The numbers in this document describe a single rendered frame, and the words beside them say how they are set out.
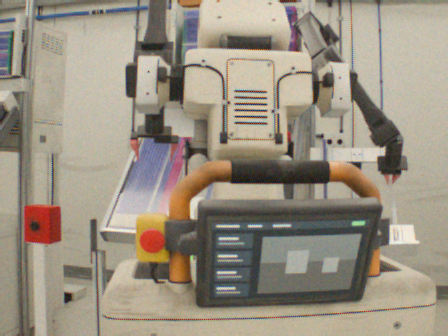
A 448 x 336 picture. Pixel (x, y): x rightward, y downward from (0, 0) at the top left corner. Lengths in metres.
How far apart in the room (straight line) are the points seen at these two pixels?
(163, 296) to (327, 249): 0.25
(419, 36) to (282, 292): 3.19
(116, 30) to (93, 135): 0.84
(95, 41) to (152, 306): 3.64
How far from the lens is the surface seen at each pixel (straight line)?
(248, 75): 1.13
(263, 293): 0.78
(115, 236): 1.99
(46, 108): 3.04
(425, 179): 3.75
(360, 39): 3.81
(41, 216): 2.28
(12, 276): 2.85
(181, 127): 2.30
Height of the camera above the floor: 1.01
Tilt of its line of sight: 4 degrees up
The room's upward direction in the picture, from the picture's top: 1 degrees clockwise
